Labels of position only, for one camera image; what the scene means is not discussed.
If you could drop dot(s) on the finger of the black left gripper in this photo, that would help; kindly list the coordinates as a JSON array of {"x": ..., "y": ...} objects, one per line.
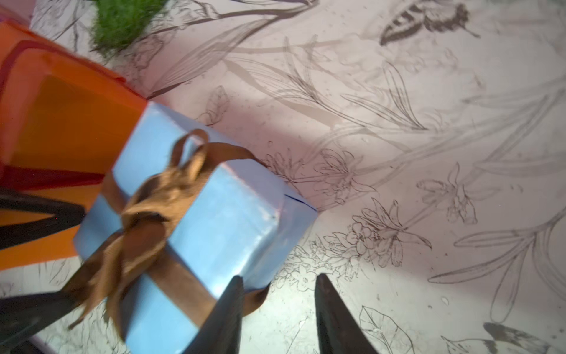
[
  {"x": 24, "y": 316},
  {"x": 63, "y": 215}
]

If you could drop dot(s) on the green artificial grass mat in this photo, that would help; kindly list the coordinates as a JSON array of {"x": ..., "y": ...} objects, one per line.
[{"x": 118, "y": 23}]

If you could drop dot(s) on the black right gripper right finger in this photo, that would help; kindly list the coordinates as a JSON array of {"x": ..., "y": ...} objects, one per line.
[{"x": 337, "y": 330}]

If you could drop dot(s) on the orange gift box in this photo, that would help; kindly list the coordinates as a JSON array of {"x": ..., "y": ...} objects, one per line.
[{"x": 58, "y": 245}]

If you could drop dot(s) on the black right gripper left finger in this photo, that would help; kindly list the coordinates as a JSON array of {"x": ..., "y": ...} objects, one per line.
[{"x": 221, "y": 332}]

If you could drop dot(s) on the brown satin ribbon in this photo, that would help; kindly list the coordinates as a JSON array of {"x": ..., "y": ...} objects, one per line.
[{"x": 148, "y": 220}]

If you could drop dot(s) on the light blue gift box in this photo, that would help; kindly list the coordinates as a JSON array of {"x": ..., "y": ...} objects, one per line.
[{"x": 245, "y": 222}]

